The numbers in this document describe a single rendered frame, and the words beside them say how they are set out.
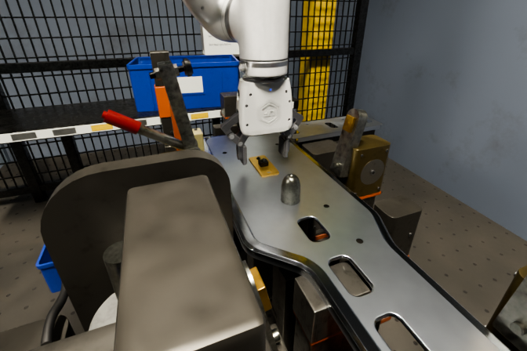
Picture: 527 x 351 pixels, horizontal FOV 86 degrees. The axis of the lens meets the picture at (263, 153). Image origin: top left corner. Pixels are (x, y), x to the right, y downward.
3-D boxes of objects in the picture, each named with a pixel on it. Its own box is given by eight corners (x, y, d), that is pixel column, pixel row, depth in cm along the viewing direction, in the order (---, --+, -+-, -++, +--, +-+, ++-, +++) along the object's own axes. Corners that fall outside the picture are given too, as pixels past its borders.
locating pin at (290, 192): (302, 210, 48) (305, 176, 45) (285, 215, 47) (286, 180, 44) (293, 200, 50) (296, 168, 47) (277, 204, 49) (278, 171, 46)
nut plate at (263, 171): (280, 174, 55) (280, 168, 55) (262, 177, 54) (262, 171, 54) (264, 156, 62) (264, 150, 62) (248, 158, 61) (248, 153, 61)
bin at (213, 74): (241, 105, 86) (239, 61, 81) (135, 112, 80) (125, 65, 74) (234, 92, 101) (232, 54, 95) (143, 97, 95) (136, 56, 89)
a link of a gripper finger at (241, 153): (229, 135, 51) (231, 168, 54) (246, 133, 52) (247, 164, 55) (225, 129, 53) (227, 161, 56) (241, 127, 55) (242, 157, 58)
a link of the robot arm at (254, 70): (245, 63, 44) (245, 82, 45) (296, 60, 47) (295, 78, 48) (230, 56, 51) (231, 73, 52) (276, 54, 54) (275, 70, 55)
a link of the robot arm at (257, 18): (225, 58, 48) (270, 63, 43) (220, -34, 42) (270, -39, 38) (255, 53, 54) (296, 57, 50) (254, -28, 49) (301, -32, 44)
